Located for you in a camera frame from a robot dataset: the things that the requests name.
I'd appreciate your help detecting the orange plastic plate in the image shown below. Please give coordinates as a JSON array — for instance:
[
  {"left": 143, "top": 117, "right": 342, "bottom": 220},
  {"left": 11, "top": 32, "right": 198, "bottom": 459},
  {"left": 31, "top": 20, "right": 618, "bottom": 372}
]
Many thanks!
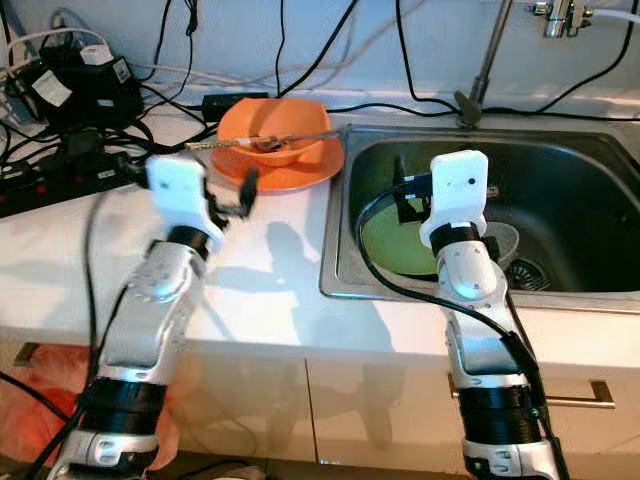
[{"left": 218, "top": 98, "right": 346, "bottom": 194}]

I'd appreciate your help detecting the green plastic plate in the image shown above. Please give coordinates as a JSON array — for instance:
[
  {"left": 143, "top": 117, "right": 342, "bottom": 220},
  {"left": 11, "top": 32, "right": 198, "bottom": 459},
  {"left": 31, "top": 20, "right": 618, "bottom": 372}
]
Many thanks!
[{"left": 360, "top": 198, "right": 441, "bottom": 276}]

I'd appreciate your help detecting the black power adapter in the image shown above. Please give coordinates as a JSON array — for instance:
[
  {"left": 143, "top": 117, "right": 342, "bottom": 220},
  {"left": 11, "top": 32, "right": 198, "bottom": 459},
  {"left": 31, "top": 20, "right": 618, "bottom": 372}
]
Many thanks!
[{"left": 202, "top": 92, "right": 269, "bottom": 123}]

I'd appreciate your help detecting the clear plastic bowl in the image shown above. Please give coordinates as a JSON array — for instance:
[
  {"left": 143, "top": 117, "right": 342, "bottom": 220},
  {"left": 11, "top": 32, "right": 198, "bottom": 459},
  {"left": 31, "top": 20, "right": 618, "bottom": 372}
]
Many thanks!
[{"left": 485, "top": 222, "right": 521, "bottom": 263}]

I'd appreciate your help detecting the grey metal rod with base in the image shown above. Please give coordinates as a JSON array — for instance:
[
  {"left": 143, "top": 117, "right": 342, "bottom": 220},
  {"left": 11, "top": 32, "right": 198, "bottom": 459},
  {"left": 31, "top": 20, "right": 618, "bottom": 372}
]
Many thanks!
[{"left": 455, "top": 0, "right": 516, "bottom": 129}]

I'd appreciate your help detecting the metal sink drain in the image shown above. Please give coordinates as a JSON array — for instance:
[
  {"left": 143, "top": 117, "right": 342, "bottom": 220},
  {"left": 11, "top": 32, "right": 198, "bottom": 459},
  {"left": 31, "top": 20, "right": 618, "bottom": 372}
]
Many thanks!
[{"left": 500, "top": 258, "right": 551, "bottom": 293}]

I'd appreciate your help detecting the stainless steel sink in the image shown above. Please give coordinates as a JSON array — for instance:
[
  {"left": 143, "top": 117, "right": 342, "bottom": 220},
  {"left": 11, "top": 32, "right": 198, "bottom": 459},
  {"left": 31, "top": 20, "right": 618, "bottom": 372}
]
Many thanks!
[{"left": 320, "top": 125, "right": 640, "bottom": 313}]

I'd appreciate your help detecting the black power strip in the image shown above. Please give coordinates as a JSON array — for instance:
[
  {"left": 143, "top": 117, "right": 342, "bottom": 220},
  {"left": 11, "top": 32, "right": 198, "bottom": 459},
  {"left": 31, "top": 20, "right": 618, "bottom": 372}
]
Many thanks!
[{"left": 0, "top": 140, "right": 141, "bottom": 216}]

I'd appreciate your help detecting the black electronics box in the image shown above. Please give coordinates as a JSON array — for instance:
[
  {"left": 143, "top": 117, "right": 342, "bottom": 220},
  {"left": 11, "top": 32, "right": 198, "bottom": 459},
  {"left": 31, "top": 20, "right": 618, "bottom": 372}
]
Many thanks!
[{"left": 10, "top": 45, "right": 146, "bottom": 131}]

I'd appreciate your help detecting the white cabinet drawer front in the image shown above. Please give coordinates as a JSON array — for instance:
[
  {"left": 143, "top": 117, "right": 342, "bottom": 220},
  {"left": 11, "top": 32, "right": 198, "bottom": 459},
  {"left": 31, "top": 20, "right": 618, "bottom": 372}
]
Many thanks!
[
  {"left": 308, "top": 365, "right": 640, "bottom": 473},
  {"left": 0, "top": 340, "right": 316, "bottom": 466}
]

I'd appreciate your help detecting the red plastic bag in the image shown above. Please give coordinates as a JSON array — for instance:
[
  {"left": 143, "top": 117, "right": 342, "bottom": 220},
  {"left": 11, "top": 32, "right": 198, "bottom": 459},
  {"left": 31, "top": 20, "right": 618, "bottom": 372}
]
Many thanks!
[{"left": 0, "top": 345, "right": 176, "bottom": 471}]

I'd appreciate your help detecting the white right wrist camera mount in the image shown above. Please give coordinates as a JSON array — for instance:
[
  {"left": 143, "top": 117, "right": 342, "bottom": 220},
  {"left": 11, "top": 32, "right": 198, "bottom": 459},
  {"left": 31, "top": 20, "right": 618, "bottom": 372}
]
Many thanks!
[{"left": 420, "top": 150, "right": 491, "bottom": 251}]

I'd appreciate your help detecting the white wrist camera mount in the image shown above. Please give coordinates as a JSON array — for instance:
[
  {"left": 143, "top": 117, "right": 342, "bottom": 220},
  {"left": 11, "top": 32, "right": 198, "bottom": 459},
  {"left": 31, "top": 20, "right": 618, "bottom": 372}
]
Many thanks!
[
  {"left": 420, "top": 150, "right": 491, "bottom": 251},
  {"left": 145, "top": 152, "right": 211, "bottom": 251}
]

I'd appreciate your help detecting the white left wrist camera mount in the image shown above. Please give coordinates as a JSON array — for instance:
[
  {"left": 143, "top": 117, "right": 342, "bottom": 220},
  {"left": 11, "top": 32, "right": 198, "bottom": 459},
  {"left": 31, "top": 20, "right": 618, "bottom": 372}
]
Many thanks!
[{"left": 145, "top": 152, "right": 211, "bottom": 251}]

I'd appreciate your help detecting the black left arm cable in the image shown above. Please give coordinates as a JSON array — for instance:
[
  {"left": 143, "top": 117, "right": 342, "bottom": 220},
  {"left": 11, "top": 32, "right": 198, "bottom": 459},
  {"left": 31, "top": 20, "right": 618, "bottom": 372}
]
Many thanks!
[{"left": 25, "top": 190, "right": 126, "bottom": 480}]

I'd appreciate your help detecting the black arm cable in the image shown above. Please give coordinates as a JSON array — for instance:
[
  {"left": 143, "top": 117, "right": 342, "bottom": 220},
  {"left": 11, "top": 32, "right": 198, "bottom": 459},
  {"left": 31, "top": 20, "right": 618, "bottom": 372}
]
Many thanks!
[
  {"left": 355, "top": 180, "right": 571, "bottom": 480},
  {"left": 25, "top": 190, "right": 126, "bottom": 480}
]

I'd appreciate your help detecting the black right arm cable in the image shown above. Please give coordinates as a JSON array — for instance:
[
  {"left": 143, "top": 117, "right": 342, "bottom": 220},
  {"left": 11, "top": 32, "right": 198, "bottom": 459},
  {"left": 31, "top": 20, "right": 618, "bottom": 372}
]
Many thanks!
[{"left": 355, "top": 180, "right": 571, "bottom": 480}]

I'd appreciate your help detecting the chrome wall tap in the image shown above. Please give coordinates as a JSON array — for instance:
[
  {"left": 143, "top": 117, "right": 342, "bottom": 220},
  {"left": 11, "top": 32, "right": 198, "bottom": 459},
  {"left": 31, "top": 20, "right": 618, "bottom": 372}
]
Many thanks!
[{"left": 530, "top": 0, "right": 640, "bottom": 39}]

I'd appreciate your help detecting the brass drawer handle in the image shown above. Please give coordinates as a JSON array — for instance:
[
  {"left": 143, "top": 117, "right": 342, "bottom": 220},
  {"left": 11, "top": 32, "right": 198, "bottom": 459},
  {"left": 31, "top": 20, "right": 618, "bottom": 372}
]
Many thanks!
[
  {"left": 12, "top": 342, "right": 41, "bottom": 369},
  {"left": 448, "top": 378, "right": 616, "bottom": 411}
]

